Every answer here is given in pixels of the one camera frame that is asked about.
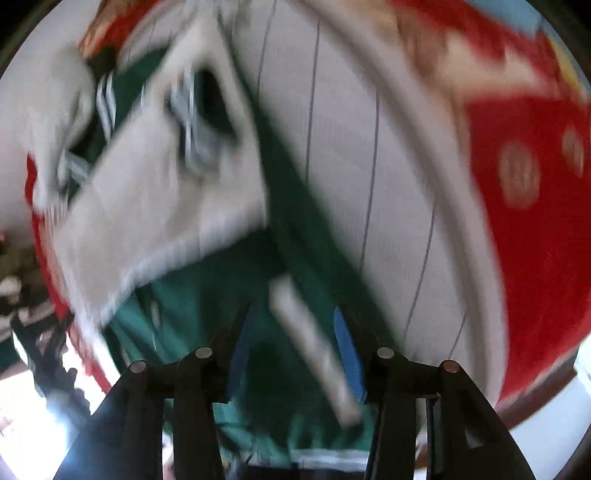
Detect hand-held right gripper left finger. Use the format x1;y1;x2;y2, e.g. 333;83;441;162
53;302;253;480

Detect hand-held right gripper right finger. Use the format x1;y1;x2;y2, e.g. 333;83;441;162
332;307;537;480

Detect green and white jacket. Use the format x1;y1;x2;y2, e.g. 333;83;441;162
30;16;416;475

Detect hanging clothes on rack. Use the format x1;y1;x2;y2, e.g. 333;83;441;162
0;231;93;416

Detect wooden bed frame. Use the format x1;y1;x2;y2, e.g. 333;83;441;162
499;355;580;418

